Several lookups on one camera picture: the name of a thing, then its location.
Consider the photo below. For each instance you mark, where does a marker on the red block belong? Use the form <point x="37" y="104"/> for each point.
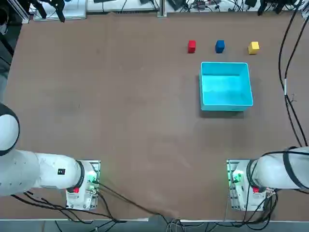
<point x="191" y="46"/>

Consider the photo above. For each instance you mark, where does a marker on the blue block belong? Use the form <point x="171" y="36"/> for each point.
<point x="220" y="46"/>

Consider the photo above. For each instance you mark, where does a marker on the yellow block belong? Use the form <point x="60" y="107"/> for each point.
<point x="253" y="47"/>

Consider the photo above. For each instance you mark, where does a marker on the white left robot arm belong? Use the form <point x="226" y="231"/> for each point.
<point x="48" y="174"/>

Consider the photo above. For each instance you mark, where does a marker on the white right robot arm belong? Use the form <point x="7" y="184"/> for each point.
<point x="272" y="171"/>

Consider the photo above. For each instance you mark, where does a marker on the cyan plastic box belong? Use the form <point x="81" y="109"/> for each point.
<point x="224" y="84"/>

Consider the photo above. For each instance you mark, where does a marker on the dark grey power adapter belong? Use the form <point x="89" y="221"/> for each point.
<point x="176" y="3"/>

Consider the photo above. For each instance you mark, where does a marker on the black power adapter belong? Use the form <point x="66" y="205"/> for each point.
<point x="251" y="2"/>

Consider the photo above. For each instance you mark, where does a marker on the aluminium frame profile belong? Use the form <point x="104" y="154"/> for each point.
<point x="23" y="12"/>

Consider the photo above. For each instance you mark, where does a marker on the aluminium post with bracket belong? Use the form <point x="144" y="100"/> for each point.
<point x="162" y="9"/>

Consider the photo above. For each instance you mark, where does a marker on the silver corner bracket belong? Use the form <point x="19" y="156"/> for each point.
<point x="305" y="14"/>

